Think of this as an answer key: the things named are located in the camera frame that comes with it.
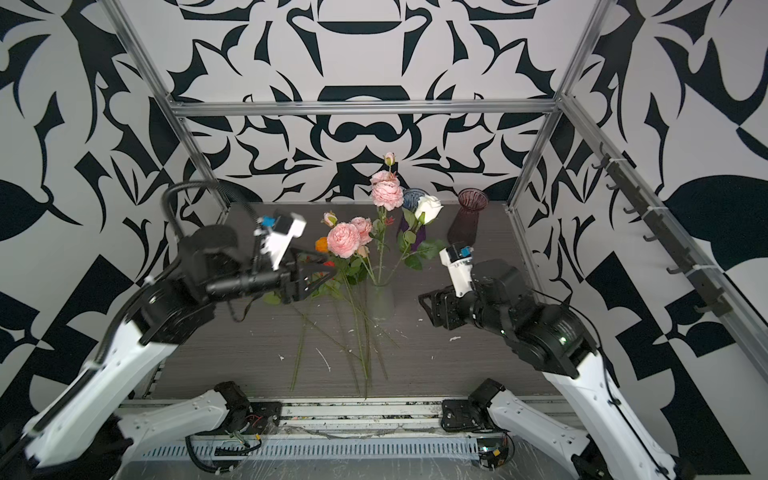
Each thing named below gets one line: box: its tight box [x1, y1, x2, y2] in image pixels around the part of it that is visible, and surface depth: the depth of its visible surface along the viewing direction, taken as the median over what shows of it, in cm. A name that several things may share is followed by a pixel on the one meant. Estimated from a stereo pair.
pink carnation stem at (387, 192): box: [370, 152, 404, 285], surface depth 70 cm
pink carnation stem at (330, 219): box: [322, 212, 378, 286], surface depth 66 cm
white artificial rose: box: [384, 194, 445, 286], surface depth 65 cm
